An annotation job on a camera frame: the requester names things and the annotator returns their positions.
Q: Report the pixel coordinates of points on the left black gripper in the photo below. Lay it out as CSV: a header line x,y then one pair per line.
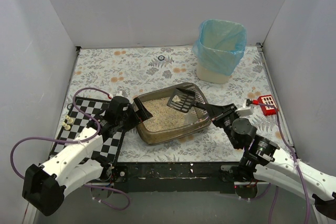
x,y
133,115

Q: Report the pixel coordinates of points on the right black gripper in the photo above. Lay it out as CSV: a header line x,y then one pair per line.
x,y
217,113

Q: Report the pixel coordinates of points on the brown plastic litter box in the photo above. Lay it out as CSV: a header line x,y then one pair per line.
x,y
168,124

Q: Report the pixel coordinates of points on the grey litter clump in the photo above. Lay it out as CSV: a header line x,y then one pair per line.
x,y
176,99

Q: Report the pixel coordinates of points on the black litter scoop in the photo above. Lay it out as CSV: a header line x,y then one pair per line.
x,y
190,98

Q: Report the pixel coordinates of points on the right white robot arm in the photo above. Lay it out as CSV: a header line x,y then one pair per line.
x,y
265,160

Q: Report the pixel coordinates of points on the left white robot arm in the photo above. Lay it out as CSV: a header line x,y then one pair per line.
x,y
47,185

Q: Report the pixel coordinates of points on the beige trash bin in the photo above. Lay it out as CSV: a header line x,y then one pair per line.
x,y
210,76

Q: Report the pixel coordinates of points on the red toy block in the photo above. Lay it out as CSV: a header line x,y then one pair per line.
x,y
269,108

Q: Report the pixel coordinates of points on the floral table mat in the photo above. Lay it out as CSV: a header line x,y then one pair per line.
x,y
135,71

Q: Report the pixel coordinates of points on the blue plastic bin liner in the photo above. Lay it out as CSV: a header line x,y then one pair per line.
x,y
220,45

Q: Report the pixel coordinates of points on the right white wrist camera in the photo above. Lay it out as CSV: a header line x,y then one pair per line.
x,y
247,109

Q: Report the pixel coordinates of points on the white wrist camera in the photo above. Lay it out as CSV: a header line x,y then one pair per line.
x,y
118,94
247,109

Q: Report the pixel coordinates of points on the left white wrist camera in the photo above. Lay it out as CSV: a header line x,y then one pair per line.
x,y
118,94

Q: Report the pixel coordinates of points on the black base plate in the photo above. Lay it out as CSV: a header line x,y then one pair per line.
x,y
140,177

